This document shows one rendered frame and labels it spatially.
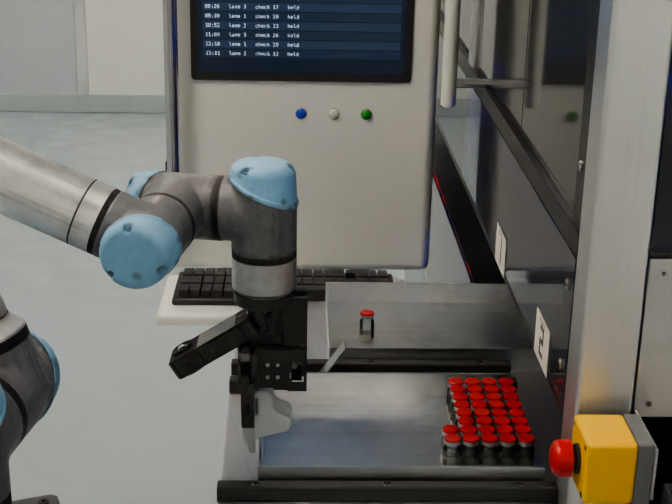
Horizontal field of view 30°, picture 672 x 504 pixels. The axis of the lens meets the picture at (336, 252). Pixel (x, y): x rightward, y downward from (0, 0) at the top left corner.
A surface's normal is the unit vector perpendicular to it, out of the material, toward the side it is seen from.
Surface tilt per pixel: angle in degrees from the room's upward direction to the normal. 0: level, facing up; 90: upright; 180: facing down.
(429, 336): 0
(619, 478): 90
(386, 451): 0
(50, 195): 67
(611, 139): 90
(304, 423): 0
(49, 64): 90
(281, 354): 90
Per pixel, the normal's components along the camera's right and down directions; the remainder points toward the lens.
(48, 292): 0.02, -0.94
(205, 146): 0.02, 0.34
